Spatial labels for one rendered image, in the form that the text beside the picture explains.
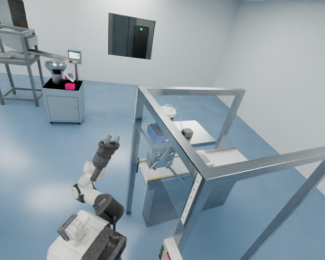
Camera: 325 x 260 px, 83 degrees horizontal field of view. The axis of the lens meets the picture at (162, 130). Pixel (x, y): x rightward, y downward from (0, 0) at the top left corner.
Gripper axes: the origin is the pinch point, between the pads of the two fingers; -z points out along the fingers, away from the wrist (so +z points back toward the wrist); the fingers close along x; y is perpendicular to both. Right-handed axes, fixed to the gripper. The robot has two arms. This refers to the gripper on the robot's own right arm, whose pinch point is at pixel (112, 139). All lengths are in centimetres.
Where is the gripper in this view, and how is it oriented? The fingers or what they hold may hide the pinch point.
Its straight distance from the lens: 103.6
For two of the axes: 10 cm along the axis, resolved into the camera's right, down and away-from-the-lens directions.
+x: -6.5, -1.0, -7.6
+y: -5.5, -6.2, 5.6
